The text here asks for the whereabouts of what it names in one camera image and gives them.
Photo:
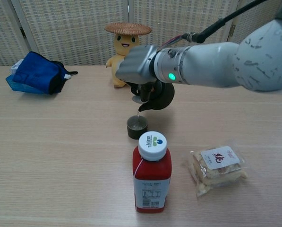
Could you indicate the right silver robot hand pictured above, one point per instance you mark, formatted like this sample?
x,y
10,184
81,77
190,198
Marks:
x,y
136,63

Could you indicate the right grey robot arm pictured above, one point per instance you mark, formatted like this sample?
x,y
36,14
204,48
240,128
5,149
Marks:
x,y
214,63

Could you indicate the yellow cartoon toy figure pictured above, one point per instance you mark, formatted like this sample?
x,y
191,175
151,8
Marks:
x,y
125,41

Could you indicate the brown woven straw hat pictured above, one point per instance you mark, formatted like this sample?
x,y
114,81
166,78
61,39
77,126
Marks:
x,y
127,28

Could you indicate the dark green teacup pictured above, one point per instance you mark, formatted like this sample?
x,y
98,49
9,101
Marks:
x,y
131,133

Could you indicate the white woven folding screen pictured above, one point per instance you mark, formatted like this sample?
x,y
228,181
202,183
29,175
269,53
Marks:
x,y
72,35

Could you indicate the blue and black pouch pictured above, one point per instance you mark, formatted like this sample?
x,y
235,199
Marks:
x,y
34,71

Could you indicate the brass screen hinge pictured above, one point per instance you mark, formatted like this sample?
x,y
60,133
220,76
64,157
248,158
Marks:
x,y
233,30

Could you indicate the red juice bottle white cap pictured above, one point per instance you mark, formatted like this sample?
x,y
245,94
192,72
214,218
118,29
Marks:
x,y
152,170

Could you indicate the black screen hinge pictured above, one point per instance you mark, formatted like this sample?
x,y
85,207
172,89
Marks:
x,y
23,32

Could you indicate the small white packet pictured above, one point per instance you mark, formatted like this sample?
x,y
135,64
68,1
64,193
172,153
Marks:
x,y
15,67

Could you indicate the light blue box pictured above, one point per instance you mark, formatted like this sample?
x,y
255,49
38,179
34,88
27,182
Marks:
x,y
15,85

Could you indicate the clear bag of bread snack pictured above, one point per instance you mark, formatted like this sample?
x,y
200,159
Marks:
x,y
216,176

